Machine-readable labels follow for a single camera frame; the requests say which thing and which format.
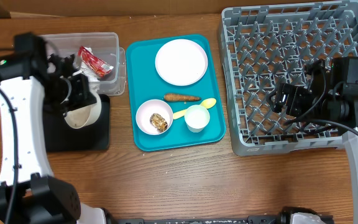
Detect pale green bowl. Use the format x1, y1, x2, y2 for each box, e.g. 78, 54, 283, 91
65, 91, 102, 129

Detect red snack wrapper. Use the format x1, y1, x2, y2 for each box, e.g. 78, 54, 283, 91
77, 46, 114, 78

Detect pink bowl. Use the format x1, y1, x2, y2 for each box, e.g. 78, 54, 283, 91
135, 100, 173, 136

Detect brown food scrap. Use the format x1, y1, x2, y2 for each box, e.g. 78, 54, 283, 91
150, 113, 168, 133

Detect orange carrot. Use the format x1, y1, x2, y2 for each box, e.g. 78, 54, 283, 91
163, 93, 201, 102

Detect pale green cup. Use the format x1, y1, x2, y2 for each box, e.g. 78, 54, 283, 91
184, 105, 210, 133

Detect white tissue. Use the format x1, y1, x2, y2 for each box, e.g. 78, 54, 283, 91
74, 54, 100, 91

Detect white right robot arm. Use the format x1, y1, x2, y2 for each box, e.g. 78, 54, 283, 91
267, 57, 358, 223

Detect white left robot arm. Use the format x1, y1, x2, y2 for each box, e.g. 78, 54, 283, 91
0, 32, 114, 223

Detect black tray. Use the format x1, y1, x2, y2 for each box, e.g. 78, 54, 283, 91
43, 94, 110, 152

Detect clear plastic bin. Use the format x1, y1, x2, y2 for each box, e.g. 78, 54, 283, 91
42, 32, 126, 96

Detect grey dish rack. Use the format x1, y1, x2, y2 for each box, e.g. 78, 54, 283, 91
219, 1, 358, 156

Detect teal serving tray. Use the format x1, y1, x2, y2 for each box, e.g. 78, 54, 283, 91
126, 34, 226, 152

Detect yellow plastic spoon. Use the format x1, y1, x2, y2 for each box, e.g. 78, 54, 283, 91
173, 98, 217, 119

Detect pink plate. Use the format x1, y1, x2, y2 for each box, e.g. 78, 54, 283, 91
155, 39, 208, 86

